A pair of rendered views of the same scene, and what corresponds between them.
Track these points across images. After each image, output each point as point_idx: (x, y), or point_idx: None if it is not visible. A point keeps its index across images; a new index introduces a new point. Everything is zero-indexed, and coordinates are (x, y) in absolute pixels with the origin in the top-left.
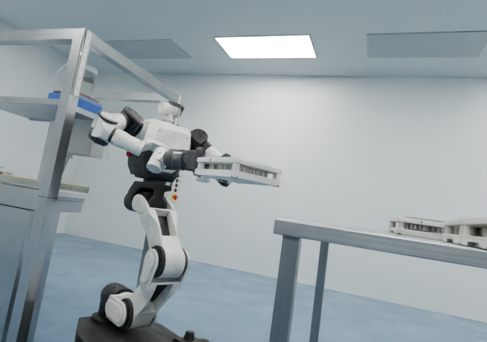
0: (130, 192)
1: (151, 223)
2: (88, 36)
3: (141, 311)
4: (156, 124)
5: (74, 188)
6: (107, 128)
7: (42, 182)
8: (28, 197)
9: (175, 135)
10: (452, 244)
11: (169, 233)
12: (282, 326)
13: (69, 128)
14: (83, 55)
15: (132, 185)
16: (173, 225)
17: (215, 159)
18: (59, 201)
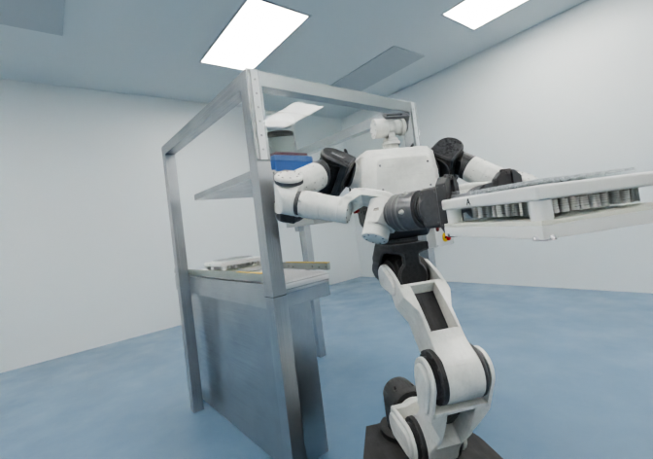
0: (374, 260)
1: (411, 310)
2: (255, 77)
3: (436, 447)
4: (372, 157)
5: (315, 266)
6: (287, 196)
7: (263, 280)
8: (263, 295)
9: (407, 163)
10: None
11: (445, 319)
12: None
13: (272, 203)
14: (257, 104)
15: (374, 251)
16: (447, 306)
17: (479, 198)
18: (298, 291)
